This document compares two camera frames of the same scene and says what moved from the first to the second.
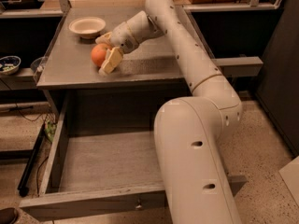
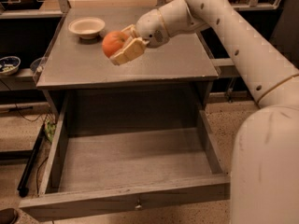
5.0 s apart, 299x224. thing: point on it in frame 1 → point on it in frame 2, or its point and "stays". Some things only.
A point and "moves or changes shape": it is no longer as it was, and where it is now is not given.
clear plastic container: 37,65 stays
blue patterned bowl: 9,64 stays
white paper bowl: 87,27 stays
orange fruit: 98,53 moves or changes shape
